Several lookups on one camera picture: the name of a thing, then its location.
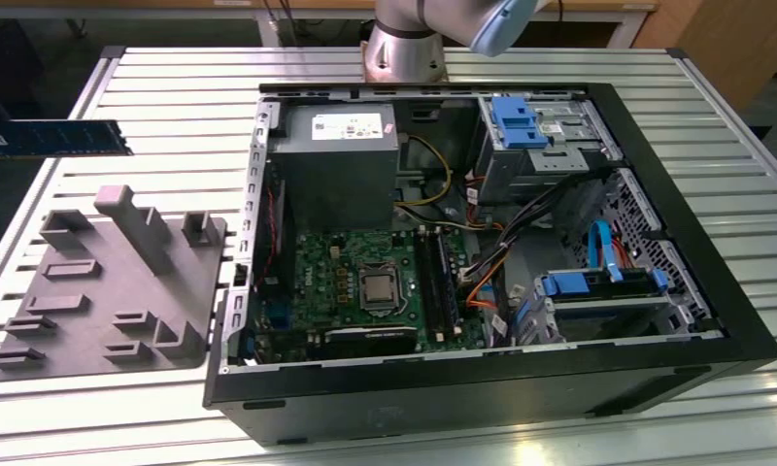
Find dark blue RAM stick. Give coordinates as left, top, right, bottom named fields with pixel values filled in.
left=0, top=118, right=134, bottom=159
left=434, top=231, right=462, bottom=325

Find green motherboard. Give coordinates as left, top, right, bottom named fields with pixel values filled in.
left=252, top=226, right=493, bottom=363

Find silver CPU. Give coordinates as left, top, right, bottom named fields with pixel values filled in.
left=360, top=275, right=396, bottom=305

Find grey power supply unit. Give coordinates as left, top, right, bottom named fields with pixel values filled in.
left=268, top=99, right=402, bottom=232

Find CPU socket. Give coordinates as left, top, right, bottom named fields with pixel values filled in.
left=353, top=261, right=406, bottom=320

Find black graphics card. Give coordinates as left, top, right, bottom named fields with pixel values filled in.
left=306, top=323, right=422, bottom=360

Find blue plastic disk carrier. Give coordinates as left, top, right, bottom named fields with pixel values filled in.
left=489, top=96, right=552, bottom=151

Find silver metal disk bay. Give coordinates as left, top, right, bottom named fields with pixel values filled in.
left=476, top=94, right=622, bottom=205

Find black disk blue carrier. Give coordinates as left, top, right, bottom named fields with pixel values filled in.
left=533, top=269, right=672, bottom=305

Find black open PC case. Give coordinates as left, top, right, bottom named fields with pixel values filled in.
left=201, top=82, right=777, bottom=447

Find grey plastic parts rack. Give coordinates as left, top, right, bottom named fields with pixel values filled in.
left=0, top=183, right=232, bottom=383

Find wood-topped white-framed desk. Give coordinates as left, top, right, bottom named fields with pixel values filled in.
left=0, top=0, right=662, bottom=50

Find wooden cabinet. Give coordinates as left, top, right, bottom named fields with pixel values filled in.
left=630, top=0, right=777, bottom=116

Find yellow black power wires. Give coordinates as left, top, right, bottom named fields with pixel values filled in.
left=392, top=135, right=494, bottom=230

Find orange data wire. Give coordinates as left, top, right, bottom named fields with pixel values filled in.
left=464, top=264, right=513, bottom=310

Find black cable bundle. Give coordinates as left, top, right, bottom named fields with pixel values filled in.
left=456, top=164, right=622, bottom=283

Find blue data wire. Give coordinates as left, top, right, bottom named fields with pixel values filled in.
left=585, top=220, right=626, bottom=283

